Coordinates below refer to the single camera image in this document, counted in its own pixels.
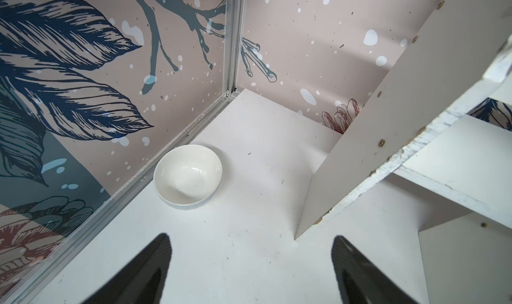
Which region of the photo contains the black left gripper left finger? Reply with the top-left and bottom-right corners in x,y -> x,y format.
84,233 -> 172,304

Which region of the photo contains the white wooden bookshelf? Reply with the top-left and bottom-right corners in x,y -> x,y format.
295,0 -> 511,303

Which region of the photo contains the white ceramic bowl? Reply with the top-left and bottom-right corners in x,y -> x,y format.
153,145 -> 223,210

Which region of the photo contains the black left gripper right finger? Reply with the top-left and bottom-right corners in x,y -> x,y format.
331,236 -> 415,304

